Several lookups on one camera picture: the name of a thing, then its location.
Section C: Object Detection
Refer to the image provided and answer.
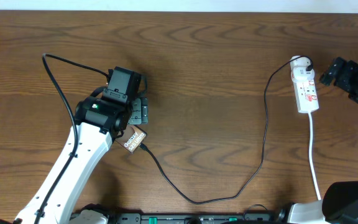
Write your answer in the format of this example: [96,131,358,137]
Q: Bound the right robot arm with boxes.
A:
[283,56,358,223]

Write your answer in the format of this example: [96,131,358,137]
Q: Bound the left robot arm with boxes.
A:
[13,67,148,223]

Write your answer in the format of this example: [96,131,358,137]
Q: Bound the white power strip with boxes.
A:
[290,55,319,114]

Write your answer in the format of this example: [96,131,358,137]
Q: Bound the black charger cable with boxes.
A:
[139,55,314,205]

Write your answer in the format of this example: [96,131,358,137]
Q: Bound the white power strip cord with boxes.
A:
[308,112,322,201]

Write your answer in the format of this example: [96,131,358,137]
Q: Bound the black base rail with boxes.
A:
[102,213,283,224]

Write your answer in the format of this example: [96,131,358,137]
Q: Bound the bronze Galaxy smartphone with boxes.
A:
[115,125,147,153]

